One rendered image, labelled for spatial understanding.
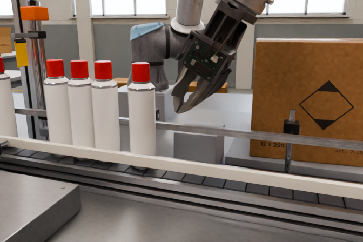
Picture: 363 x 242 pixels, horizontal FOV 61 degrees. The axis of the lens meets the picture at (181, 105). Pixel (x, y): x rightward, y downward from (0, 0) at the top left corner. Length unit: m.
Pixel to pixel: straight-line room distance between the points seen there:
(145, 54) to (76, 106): 0.48
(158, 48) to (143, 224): 0.67
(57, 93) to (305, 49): 0.52
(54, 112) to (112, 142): 0.14
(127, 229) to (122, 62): 6.09
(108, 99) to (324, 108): 0.46
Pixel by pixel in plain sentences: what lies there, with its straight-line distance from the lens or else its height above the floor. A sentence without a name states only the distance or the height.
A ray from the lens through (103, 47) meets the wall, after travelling 6.70.
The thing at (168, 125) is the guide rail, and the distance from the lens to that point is 0.63.
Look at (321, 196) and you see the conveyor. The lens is 0.58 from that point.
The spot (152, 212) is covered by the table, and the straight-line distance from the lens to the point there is 0.59.
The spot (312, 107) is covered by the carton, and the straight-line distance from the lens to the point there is 0.74.
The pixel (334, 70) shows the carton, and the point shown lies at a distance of 0.73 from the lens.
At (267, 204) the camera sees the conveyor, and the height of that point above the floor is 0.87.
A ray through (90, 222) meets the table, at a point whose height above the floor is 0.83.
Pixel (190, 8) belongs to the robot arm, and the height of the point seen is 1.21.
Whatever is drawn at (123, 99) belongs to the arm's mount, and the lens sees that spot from 1.08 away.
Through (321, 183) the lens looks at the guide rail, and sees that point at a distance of 0.55.
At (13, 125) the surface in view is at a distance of 0.82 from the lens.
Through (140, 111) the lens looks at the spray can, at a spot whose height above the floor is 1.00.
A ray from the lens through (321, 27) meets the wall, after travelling 6.23.
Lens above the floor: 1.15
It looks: 14 degrees down
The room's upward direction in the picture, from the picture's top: straight up
